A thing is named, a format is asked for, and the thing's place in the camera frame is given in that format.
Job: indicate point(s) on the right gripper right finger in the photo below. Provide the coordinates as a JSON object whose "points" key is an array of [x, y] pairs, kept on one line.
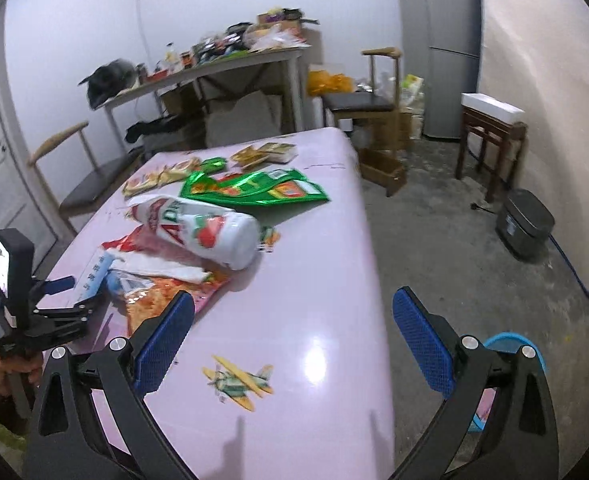
{"points": [[519, 440]]}

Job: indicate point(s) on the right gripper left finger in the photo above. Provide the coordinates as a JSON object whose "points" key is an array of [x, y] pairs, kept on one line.
{"points": [[90, 420]]}

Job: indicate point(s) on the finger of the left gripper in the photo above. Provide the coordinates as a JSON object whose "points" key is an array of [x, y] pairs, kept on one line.
{"points": [[43, 288], [84, 307]]}

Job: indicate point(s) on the blue white toothpaste box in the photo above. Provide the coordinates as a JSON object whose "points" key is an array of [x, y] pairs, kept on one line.
{"points": [[89, 283]]}

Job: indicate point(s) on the white AD drink bottle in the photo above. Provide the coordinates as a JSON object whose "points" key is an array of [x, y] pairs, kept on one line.
{"points": [[224, 236]]}

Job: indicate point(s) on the green snack bag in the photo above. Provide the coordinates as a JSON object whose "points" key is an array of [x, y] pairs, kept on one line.
{"points": [[257, 188]]}

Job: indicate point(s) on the blue plastic trash basket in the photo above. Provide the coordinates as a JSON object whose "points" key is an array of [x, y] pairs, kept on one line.
{"points": [[505, 342]]}

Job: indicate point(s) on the person left hand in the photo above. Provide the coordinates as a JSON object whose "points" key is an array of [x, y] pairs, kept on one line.
{"points": [[31, 367]]}

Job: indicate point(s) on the orange snack bag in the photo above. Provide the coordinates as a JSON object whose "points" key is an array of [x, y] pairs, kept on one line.
{"points": [[145, 297]]}

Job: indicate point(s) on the pink table cover sheet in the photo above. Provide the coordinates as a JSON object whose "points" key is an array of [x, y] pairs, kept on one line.
{"points": [[285, 375]]}

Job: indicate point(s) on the grey rice cooker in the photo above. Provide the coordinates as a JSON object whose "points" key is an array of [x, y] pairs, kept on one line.
{"points": [[524, 223]]}

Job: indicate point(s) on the small snack packets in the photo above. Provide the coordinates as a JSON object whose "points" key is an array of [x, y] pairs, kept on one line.
{"points": [[273, 152]]}

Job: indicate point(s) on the white cluttered side table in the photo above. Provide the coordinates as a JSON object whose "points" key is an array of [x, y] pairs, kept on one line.
{"points": [[288, 58]]}

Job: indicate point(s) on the dark wooden stool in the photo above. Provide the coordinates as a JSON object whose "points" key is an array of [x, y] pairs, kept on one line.
{"points": [[493, 132]]}

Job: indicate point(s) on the white foam box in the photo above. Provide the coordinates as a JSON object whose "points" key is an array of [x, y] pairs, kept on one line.
{"points": [[502, 111]]}

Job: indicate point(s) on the yellow plastic bag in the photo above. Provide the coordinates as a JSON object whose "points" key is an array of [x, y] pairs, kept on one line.
{"points": [[321, 82]]}

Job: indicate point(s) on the wooden chair black seat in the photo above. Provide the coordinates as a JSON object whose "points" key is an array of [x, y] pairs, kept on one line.
{"points": [[369, 105]]}

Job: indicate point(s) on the white quilted mattress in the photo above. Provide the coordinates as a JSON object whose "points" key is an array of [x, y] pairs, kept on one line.
{"points": [[535, 55]]}

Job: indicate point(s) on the grey refrigerator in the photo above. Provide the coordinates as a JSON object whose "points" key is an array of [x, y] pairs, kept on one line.
{"points": [[441, 44]]}

